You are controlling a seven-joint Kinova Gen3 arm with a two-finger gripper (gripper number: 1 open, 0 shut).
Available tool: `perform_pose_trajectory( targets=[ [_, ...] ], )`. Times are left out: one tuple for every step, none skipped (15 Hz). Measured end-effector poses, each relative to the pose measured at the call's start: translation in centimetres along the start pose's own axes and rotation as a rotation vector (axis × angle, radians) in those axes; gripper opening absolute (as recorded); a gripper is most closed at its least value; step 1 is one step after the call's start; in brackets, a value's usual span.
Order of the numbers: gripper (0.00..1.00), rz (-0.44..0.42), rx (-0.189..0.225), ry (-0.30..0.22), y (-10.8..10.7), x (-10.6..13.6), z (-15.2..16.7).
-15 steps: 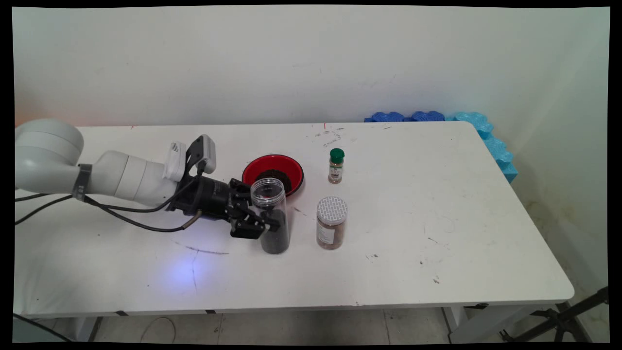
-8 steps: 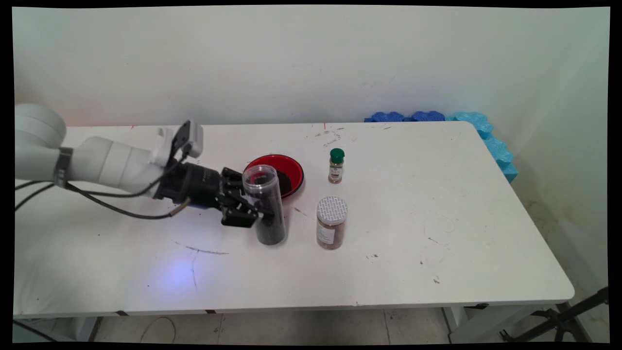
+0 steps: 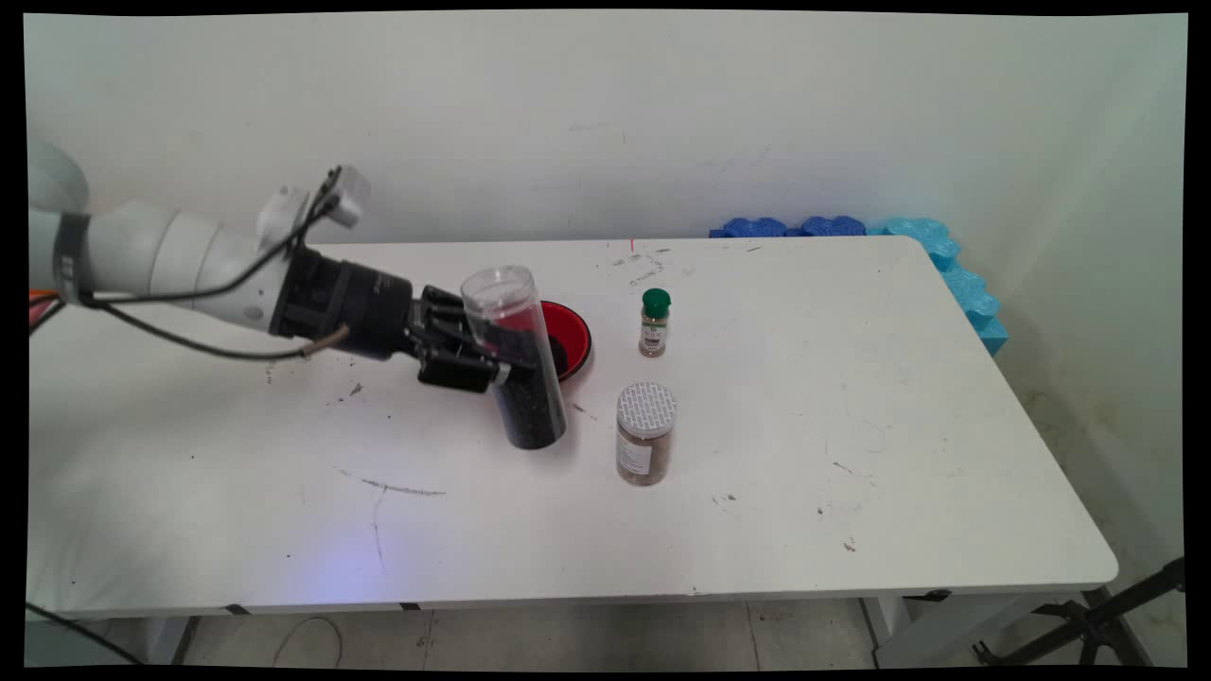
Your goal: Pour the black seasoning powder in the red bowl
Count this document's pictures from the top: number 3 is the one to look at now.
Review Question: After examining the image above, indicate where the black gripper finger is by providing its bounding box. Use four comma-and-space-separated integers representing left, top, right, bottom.
416, 317, 542, 394
419, 284, 472, 330

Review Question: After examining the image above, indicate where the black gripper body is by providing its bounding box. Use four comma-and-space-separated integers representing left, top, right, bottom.
270, 248, 423, 363

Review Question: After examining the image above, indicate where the clear plastic jar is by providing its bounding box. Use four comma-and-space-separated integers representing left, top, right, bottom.
461, 265, 569, 450

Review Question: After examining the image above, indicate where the red bowl black rim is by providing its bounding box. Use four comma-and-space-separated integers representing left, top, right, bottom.
539, 301, 593, 383

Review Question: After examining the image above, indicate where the brown spice jar white lid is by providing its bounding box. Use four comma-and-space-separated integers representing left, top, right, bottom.
615, 381, 678, 487

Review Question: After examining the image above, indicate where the small spice bottle green cap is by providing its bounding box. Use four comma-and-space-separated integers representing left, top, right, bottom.
638, 288, 673, 358

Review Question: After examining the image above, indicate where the black tripod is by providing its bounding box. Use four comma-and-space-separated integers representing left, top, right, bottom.
973, 556, 1185, 668

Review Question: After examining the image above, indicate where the black camera cable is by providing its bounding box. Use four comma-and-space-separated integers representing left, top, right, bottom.
80, 167, 343, 309

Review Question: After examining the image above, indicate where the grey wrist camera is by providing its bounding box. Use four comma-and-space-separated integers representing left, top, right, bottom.
322, 166, 372, 229

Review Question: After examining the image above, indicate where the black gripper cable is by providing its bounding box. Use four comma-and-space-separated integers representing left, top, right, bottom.
28, 297, 352, 363

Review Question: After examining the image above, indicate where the grey strap on arm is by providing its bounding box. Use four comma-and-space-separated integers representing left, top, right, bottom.
52, 213, 94, 305

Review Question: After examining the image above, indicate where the thin floor wire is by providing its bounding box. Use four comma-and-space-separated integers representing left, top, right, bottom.
273, 616, 343, 668

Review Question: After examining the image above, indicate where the black floor cable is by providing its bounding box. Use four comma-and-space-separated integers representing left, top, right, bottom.
26, 601, 145, 666

